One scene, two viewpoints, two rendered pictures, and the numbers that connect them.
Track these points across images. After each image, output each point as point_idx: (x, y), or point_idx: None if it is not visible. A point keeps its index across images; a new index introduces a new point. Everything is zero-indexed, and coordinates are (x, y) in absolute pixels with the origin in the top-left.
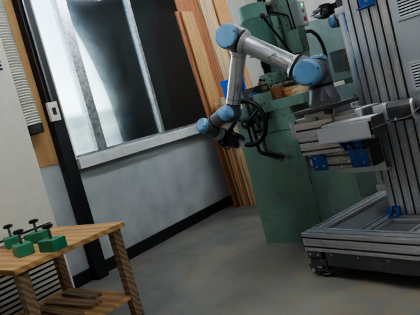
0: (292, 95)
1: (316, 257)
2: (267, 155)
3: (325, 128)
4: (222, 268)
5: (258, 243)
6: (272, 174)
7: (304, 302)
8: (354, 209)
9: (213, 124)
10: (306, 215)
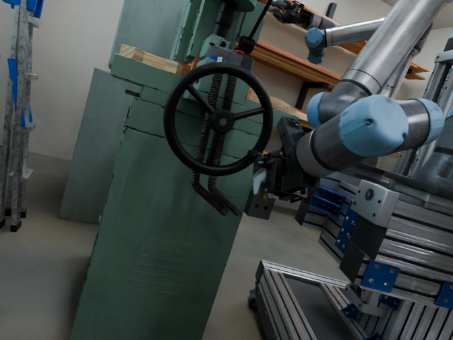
0: (281, 110)
1: None
2: (206, 197)
3: None
4: None
5: (45, 339)
6: (162, 220)
7: None
8: (300, 322)
9: (404, 140)
10: (189, 304)
